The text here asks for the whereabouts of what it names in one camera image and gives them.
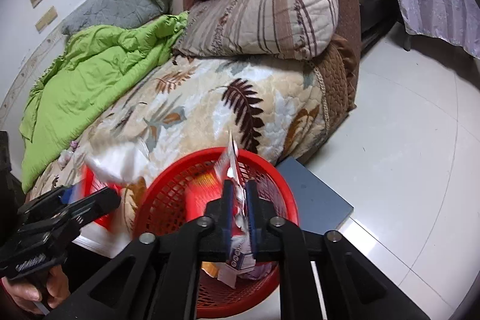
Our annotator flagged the leaf pattern bed blanket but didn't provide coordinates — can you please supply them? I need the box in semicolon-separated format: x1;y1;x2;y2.
28;52;331;235

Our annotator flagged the grey floor mat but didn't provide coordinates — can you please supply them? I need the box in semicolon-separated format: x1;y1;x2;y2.
277;157;354;235

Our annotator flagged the red snack wrapper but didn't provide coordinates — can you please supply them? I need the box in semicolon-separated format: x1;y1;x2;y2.
82;165;121;232

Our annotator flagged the crumpled clear plastic wrap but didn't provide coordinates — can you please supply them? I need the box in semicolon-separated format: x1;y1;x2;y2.
58;140;78;169

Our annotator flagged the white plastic bag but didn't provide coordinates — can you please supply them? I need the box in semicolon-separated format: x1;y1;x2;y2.
85;138;149;184

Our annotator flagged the striped beige pillow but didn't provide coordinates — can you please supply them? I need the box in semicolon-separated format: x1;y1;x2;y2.
174;0;338;60

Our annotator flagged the grey quilted pillow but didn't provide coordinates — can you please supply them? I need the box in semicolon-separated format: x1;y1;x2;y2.
61;0;173;37

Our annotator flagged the red mesh trash basket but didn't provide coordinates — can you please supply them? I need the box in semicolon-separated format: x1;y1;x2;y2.
133;147;299;319

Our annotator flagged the lilac cloth covered table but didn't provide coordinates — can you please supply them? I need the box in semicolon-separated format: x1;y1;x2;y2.
398;0;479;58

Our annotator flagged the green quilt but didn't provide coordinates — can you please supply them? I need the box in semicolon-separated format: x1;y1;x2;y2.
19;11;188;193

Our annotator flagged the left hand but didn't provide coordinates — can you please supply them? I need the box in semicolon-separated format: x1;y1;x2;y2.
1;265;70;314

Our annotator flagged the red white sachet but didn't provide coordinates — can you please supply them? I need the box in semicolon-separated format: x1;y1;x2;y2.
214;133;256;288

